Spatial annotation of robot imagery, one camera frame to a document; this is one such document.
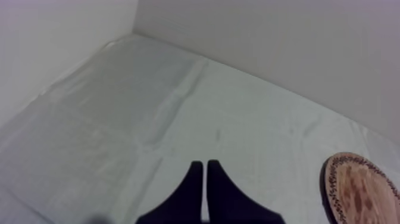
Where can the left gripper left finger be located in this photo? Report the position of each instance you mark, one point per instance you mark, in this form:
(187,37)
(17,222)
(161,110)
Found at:
(184,201)

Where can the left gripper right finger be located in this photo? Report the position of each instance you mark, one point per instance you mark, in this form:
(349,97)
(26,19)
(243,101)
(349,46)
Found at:
(226,203)

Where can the round wooden board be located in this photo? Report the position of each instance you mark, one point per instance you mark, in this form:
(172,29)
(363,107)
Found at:
(362,190)

